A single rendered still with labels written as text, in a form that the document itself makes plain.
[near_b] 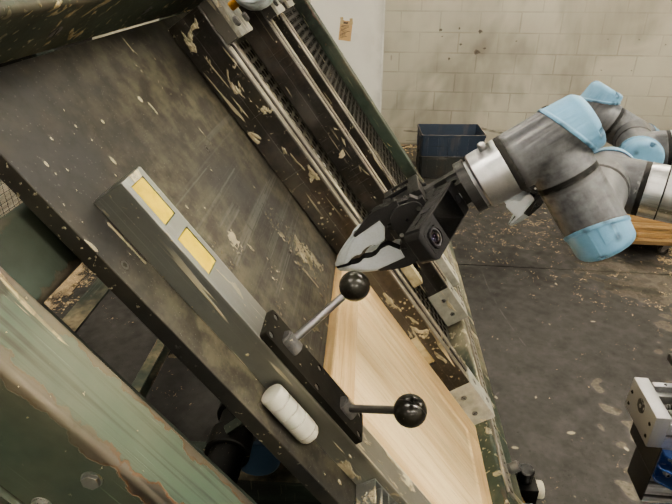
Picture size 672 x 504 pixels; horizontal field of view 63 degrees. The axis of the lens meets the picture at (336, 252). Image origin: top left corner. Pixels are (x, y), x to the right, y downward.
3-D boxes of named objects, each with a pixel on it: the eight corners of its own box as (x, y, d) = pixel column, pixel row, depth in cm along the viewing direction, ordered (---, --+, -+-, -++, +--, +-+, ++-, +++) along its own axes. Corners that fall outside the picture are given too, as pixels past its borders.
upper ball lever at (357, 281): (296, 366, 64) (380, 290, 66) (277, 344, 63) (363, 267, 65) (287, 355, 67) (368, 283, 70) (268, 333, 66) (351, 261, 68)
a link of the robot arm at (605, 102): (631, 100, 113) (595, 79, 113) (595, 146, 118) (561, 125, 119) (624, 96, 120) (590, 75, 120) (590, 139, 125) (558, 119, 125)
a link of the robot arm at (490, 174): (527, 200, 66) (495, 145, 64) (492, 219, 68) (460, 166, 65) (513, 179, 73) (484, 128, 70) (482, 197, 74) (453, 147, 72)
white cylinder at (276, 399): (258, 407, 62) (299, 450, 65) (278, 396, 61) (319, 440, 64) (262, 388, 65) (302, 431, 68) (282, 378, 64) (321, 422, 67)
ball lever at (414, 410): (341, 429, 70) (426, 436, 60) (324, 410, 68) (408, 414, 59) (354, 405, 72) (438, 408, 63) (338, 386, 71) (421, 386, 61)
